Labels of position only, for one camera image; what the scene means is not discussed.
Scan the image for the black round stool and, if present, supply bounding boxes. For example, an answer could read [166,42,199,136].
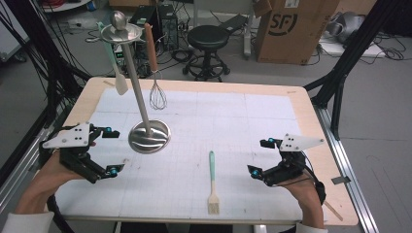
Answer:
[182,24,231,83]

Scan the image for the large cardboard box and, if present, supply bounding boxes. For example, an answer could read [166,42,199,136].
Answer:
[253,0,341,66]

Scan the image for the person's right hand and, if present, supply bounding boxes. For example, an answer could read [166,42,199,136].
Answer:
[278,179,320,208]

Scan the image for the aluminium floor rail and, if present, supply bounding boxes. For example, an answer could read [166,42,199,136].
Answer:
[0,125,54,212]
[312,105,380,233]

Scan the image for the black computer tower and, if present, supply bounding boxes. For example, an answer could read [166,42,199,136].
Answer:
[157,3,180,51]
[129,4,160,61]

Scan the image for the black wrist strap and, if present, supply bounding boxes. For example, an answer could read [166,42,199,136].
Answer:
[313,181,326,206]

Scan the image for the white desk leg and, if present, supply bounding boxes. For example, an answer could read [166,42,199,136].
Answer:
[242,0,258,59]

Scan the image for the person's left hand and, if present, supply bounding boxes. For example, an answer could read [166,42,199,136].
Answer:
[37,150,86,192]

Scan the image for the small device with green display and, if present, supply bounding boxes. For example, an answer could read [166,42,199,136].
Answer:
[113,45,130,69]

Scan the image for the spatula with green handle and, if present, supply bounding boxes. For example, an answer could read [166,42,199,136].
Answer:
[96,21,129,96]

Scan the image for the wire whisk with wooden handle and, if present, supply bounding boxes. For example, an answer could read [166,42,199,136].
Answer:
[144,22,168,111]

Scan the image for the pastry brush with green handle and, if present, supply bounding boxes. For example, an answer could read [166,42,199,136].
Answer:
[207,150,221,216]

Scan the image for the white grid mat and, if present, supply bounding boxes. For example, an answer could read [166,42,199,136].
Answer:
[51,87,328,222]

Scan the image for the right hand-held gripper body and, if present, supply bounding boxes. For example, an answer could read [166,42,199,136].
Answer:
[263,133,326,187]

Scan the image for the grey tape strip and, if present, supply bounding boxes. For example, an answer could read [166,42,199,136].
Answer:
[330,175,352,185]

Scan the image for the steel utensil stand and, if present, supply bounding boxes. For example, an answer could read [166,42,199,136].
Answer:
[86,10,172,154]

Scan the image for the black metal frame stand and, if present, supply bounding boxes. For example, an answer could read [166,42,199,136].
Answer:
[0,0,92,130]
[304,0,402,141]

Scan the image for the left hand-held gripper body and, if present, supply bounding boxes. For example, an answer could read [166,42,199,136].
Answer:
[42,121,108,184]

